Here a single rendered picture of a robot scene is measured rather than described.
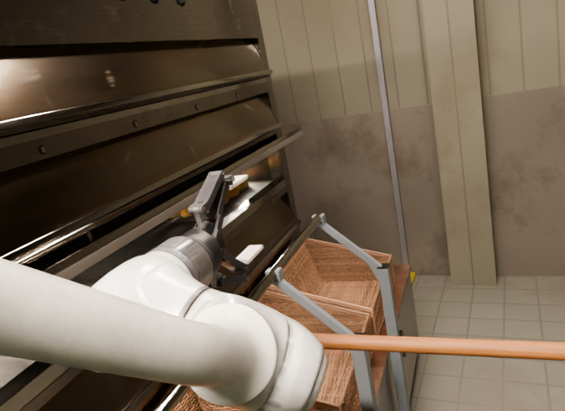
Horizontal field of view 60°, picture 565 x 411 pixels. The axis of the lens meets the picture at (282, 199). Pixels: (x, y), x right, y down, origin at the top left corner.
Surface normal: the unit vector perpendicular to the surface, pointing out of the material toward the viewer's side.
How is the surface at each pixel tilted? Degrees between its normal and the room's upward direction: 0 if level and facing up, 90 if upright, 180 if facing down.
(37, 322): 90
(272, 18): 90
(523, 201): 90
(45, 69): 70
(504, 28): 90
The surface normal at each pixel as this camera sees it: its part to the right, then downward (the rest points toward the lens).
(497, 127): -0.40, 0.31
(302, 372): 0.45, -0.22
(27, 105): 0.80, -0.40
